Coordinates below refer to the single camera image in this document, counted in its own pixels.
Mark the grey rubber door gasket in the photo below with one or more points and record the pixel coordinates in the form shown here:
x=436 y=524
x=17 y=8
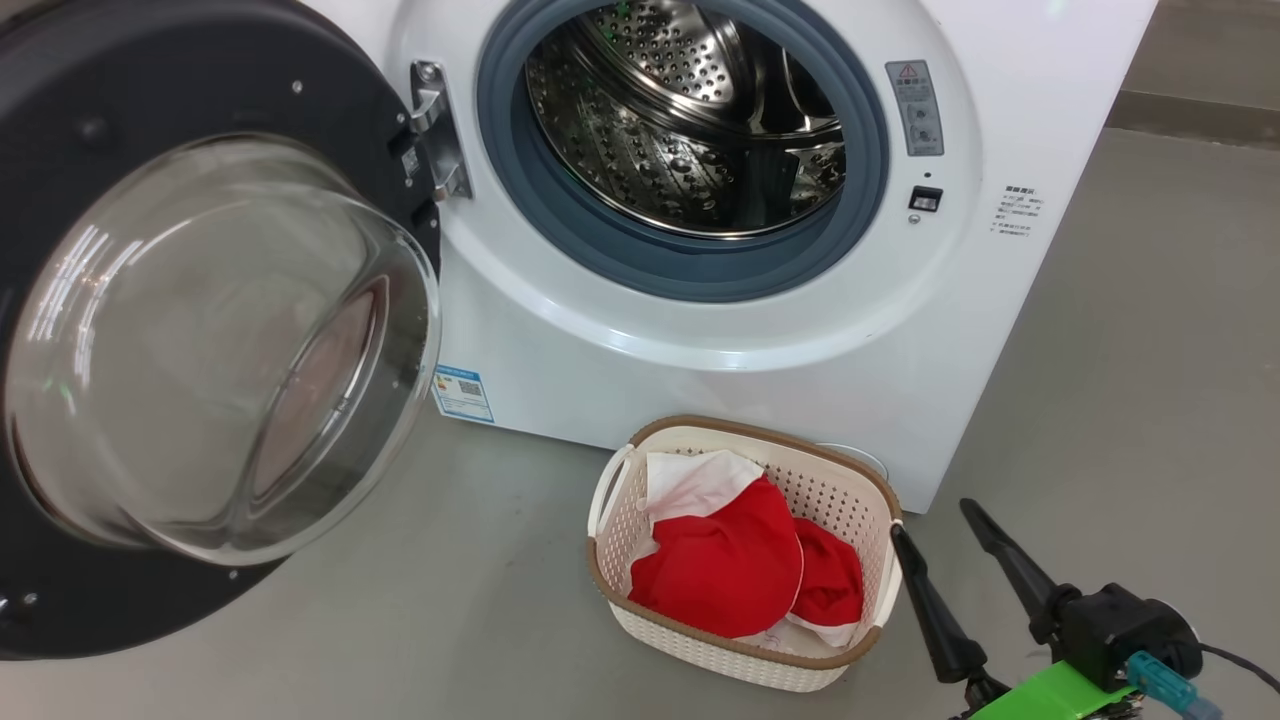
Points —
x=640 y=265

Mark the round white filter cap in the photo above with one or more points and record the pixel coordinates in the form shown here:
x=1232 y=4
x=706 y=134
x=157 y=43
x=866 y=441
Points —
x=865 y=458

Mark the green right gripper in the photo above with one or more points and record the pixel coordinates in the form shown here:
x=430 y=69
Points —
x=1060 y=695

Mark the black door lock slot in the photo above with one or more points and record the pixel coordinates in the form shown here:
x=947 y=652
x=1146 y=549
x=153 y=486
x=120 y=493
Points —
x=925 y=198

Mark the cream perforated laundry basket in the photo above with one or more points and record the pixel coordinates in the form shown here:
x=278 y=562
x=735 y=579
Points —
x=845 y=500

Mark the red elastic waist shorts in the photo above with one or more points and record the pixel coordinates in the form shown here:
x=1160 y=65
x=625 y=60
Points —
x=830 y=585

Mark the blue energy label sticker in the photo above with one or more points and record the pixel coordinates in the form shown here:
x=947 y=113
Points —
x=462 y=393

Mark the steel washing machine drum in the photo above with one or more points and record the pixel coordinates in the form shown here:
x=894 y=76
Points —
x=660 y=150

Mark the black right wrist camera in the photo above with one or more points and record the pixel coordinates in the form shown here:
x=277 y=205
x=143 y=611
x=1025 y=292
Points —
x=1120 y=625

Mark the red and white shirt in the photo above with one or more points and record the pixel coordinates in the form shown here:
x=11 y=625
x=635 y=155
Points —
x=720 y=570

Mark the metal door hinge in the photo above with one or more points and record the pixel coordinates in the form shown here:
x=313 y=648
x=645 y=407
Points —
x=440 y=130

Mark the grey warning sticker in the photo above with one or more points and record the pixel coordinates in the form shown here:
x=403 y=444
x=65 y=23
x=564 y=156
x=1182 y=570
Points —
x=915 y=110

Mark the white washing machine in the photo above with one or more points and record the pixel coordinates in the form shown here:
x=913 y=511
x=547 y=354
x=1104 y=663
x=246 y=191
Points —
x=700 y=390

